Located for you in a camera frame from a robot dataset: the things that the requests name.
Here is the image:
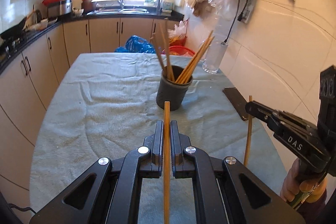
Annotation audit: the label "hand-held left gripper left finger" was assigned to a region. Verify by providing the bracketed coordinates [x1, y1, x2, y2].
[29, 120, 164, 224]

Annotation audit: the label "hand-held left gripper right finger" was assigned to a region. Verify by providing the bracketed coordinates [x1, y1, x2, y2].
[170, 120, 306, 224]

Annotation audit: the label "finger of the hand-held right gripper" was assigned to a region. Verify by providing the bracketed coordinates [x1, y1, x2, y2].
[245, 101, 282, 136]

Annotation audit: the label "single wooden chopstick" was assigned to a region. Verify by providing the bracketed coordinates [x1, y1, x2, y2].
[243, 95, 253, 166]
[163, 101, 171, 224]

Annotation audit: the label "black chopstick holder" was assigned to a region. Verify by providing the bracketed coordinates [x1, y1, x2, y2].
[156, 65, 193, 111]

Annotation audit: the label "bundle of wooden chopsticks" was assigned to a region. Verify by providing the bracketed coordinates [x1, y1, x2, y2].
[150, 20, 215, 84]

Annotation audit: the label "person's right hand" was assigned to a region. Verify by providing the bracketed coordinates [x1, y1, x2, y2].
[280, 158, 327, 205]

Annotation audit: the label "dark smartphone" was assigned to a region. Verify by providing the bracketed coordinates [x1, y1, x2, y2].
[223, 87, 250, 121]

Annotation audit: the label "clear plastic bottle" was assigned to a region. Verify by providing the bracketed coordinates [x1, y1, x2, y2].
[203, 35, 228, 74]

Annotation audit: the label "grey table cloth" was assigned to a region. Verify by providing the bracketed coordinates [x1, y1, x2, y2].
[29, 52, 288, 224]

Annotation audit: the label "red plastic basket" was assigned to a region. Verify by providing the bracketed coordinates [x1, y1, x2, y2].
[160, 46, 196, 57]

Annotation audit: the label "blue plastic bag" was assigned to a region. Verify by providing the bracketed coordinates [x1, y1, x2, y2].
[115, 35, 156, 54]

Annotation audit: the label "orange plastic basket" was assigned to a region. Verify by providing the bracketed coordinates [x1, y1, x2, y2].
[169, 36, 188, 47]

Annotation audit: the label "clear crumpled plastic bags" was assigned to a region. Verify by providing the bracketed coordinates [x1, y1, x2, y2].
[168, 21, 188, 42]

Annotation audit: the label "cream base cabinets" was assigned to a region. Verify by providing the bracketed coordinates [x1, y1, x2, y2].
[0, 17, 184, 191]

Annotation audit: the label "black kitchen countertop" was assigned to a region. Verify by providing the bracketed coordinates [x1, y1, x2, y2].
[0, 10, 184, 71]

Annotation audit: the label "steel sink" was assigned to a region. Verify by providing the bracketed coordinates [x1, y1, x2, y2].
[87, 7, 150, 15]

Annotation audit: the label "white detergent jug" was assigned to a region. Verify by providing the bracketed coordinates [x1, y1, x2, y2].
[161, 0, 175, 13]

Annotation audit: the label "brown utensil pot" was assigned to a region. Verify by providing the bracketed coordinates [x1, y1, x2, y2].
[81, 0, 100, 12]

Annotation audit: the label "dishes with food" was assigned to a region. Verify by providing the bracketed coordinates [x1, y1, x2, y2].
[26, 18, 58, 30]

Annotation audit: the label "steel rice cooker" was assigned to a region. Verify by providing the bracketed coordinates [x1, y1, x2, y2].
[47, 0, 73, 17]

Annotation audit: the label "gas stove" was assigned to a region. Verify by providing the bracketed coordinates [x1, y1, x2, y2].
[0, 35, 24, 60]

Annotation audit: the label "black frying pan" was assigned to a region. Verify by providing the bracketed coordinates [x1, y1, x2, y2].
[0, 17, 28, 39]

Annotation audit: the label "black power cable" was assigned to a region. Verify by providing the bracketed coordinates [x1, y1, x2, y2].
[220, 0, 242, 46]

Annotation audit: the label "wall power socket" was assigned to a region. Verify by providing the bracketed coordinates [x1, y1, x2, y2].
[238, 0, 254, 24]

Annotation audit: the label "thin black cable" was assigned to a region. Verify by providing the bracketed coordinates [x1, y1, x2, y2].
[8, 203, 37, 215]

